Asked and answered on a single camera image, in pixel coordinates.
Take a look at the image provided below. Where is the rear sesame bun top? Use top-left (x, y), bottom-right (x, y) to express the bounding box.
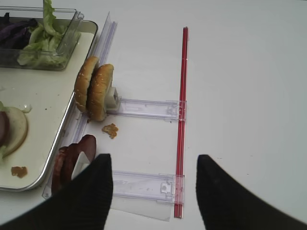
top-left (86, 64), bottom-right (114, 121)

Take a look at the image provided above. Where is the rear dark sausage slice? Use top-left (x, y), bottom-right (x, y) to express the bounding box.
top-left (77, 134), bottom-right (96, 162)

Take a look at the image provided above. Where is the right red strip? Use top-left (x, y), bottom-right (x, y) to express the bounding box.
top-left (174, 27), bottom-right (189, 219)

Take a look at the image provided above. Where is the front sesame bun top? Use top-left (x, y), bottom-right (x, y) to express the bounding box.
top-left (74, 56), bottom-right (99, 113)

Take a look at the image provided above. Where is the right upper clear pusher track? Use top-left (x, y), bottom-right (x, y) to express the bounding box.
top-left (105, 87), bottom-right (179, 121)

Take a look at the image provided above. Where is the sesame bun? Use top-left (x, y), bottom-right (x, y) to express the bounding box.
top-left (86, 64), bottom-right (114, 121)
top-left (74, 56), bottom-right (99, 113)

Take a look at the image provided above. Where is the clear plastic salad container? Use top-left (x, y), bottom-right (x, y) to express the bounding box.
top-left (0, 6), bottom-right (84, 70)

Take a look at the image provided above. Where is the lettuce leaf under patty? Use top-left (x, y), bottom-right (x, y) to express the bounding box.
top-left (0, 102), bottom-right (7, 161)

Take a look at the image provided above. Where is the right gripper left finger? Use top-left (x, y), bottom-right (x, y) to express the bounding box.
top-left (0, 154), bottom-right (113, 230)

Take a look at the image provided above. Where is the right lower clear pusher track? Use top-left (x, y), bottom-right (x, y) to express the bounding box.
top-left (111, 171), bottom-right (184, 221)

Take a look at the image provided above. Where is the bottom bun on tray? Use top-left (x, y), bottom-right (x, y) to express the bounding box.
top-left (3, 107), bottom-right (28, 158)

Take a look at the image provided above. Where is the clear pusher track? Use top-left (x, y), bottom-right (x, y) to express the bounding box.
top-left (111, 171), bottom-right (184, 221)
top-left (105, 87), bottom-right (179, 121)

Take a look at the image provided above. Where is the cream rectangular serving tray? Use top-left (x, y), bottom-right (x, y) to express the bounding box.
top-left (0, 21), bottom-right (98, 192)

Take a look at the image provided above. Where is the orange food scrap on tray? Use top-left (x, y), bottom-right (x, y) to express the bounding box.
top-left (11, 166), bottom-right (28, 178)

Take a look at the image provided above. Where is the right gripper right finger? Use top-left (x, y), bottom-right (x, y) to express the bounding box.
top-left (196, 155), bottom-right (307, 230)

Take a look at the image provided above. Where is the purple cabbage pile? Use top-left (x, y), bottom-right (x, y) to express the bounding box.
top-left (0, 12), bottom-right (37, 49)

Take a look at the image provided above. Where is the brown crumb on table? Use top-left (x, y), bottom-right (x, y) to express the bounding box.
top-left (102, 123), bottom-right (119, 139)

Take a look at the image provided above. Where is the green lettuce pile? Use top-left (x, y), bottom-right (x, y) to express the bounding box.
top-left (17, 0), bottom-right (68, 67)

